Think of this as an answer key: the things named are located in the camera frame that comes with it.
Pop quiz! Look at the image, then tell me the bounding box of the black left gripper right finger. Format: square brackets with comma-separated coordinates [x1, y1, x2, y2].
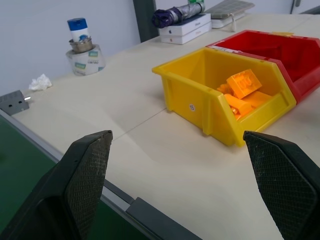
[242, 130, 320, 240]

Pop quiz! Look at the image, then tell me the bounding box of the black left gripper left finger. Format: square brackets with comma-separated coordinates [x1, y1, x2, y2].
[0, 129, 114, 240]

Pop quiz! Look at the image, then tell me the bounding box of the yellow toy block piece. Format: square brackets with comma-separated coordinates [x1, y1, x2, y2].
[241, 90, 273, 110]
[223, 93, 253, 117]

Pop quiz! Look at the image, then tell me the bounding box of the yellow toy building block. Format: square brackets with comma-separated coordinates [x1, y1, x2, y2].
[226, 70, 263, 100]

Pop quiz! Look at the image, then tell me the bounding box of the crumpled white tissue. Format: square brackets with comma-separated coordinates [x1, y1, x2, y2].
[28, 73, 53, 91]

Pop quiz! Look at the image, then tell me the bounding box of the yellow plastic storage bin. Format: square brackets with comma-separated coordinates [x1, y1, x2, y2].
[151, 47, 297, 148]

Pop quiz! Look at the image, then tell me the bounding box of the white printed tape roll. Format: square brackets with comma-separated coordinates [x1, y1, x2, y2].
[65, 43, 107, 77]

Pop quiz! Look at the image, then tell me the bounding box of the red plastic storage bin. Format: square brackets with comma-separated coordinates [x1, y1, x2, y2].
[205, 29, 320, 105]

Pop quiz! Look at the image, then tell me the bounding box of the white bottle with blue cap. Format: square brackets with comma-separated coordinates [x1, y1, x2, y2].
[66, 17, 90, 43]

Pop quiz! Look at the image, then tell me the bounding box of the white phone box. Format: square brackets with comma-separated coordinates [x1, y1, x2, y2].
[160, 21, 213, 46]
[158, 13, 212, 37]

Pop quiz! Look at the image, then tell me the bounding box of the folded purple grey umbrella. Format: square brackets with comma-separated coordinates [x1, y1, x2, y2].
[151, 1, 206, 28]

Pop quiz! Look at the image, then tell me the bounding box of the grey metal bracket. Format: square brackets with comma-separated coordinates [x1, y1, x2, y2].
[0, 90, 33, 116]

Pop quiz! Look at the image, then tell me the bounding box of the silver metal ring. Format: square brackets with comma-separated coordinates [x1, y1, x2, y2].
[69, 36, 94, 54]

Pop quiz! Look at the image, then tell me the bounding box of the dark grey vertical post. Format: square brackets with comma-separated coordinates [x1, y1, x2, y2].
[132, 0, 162, 44]

